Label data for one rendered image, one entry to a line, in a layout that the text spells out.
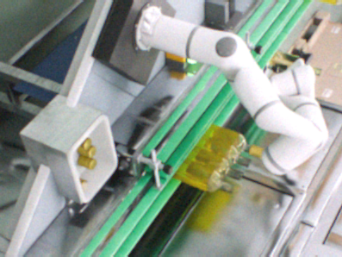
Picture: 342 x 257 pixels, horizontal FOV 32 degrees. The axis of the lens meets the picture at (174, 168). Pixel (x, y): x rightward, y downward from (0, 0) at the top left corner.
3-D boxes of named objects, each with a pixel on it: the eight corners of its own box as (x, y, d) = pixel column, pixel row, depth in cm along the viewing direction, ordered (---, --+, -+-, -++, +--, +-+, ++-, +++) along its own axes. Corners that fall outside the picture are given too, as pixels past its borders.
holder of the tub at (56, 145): (64, 205, 177) (84, 216, 174) (41, 142, 156) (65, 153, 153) (97, 166, 186) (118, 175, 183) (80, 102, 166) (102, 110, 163)
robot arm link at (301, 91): (282, 80, 179) (314, 71, 177) (278, 64, 187) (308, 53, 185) (295, 120, 188) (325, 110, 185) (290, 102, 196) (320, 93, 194)
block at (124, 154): (116, 171, 185) (135, 178, 182) (112, 150, 177) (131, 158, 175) (123, 163, 186) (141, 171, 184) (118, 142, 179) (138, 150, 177)
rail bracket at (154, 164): (136, 183, 183) (171, 197, 178) (129, 145, 171) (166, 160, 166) (141, 176, 185) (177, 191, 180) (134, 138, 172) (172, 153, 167)
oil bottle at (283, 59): (256, 64, 243) (317, 82, 233) (255, 54, 238) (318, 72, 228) (262, 53, 245) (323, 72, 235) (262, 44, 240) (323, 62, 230)
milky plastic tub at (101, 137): (60, 196, 173) (84, 207, 170) (42, 143, 156) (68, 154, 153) (96, 155, 182) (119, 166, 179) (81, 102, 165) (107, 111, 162)
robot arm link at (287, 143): (240, 126, 154) (270, 172, 150) (278, 91, 147) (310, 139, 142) (267, 127, 165) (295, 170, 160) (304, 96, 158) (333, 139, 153)
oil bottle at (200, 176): (157, 172, 195) (214, 196, 187) (155, 160, 191) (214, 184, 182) (165, 160, 198) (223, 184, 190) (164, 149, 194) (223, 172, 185)
